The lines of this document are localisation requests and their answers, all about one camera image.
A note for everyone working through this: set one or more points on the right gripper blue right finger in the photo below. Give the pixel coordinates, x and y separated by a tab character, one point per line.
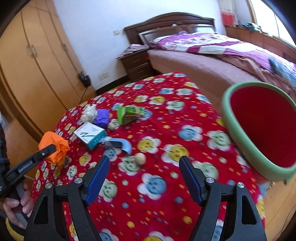
242	220

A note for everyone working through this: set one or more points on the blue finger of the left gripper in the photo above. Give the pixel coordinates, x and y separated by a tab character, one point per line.
17	174

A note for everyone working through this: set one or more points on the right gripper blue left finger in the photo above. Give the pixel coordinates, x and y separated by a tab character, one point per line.
47	220

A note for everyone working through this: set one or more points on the orange wrapper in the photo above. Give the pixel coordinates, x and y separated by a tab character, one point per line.
58	148

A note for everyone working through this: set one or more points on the white teal medicine box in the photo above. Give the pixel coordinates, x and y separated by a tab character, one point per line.
90	134

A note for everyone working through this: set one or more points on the blue grey plastic dispenser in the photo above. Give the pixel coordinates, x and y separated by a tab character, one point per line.
121	143

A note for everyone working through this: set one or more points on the white tissue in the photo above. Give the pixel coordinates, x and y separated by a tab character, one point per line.
89	113

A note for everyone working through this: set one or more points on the purple plastic wrapper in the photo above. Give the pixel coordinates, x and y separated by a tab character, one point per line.
102	118

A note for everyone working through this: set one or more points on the green mosquito coil packet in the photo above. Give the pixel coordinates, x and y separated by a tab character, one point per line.
127	114

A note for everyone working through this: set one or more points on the person's left hand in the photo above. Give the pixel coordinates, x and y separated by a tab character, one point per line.
26	202

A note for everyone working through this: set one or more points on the round walnut shell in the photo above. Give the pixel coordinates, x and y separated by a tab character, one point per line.
140	158

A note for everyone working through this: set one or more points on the small peanut shell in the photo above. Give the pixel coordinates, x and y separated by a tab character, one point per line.
113	125

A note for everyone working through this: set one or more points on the wooden wardrobe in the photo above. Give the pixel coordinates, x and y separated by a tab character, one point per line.
41	76

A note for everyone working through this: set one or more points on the red bin with green rim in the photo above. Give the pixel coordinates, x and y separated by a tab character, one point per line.
260	119

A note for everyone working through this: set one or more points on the black bag hanging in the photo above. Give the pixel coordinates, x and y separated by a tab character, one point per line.
85	79

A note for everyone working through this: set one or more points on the red smiley flower tablecloth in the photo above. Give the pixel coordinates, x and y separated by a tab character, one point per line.
151	202

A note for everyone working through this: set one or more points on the blue plaid pillow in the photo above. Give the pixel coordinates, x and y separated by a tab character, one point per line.
281	70

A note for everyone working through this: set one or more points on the dark wooden nightstand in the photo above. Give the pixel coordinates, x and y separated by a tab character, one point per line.
137	65

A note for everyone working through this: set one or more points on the folded cloth on nightstand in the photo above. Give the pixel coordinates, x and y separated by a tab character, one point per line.
133	48

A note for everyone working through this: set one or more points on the low wooden window cabinet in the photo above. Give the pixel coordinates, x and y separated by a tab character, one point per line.
272	44

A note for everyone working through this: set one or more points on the purple white quilt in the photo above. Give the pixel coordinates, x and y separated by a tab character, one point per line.
244	55

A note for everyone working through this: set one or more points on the dark wooden bed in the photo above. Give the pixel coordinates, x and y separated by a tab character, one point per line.
213	74

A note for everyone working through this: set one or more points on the clothes pile on cabinet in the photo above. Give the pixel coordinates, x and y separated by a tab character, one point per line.
252	27

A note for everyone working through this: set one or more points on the red white curtain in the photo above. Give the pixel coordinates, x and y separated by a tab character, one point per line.
228	12

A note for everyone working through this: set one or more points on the wooden framed window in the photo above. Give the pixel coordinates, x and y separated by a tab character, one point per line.
268	21

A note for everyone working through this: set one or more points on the wall power socket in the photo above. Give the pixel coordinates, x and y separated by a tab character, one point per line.
103	76

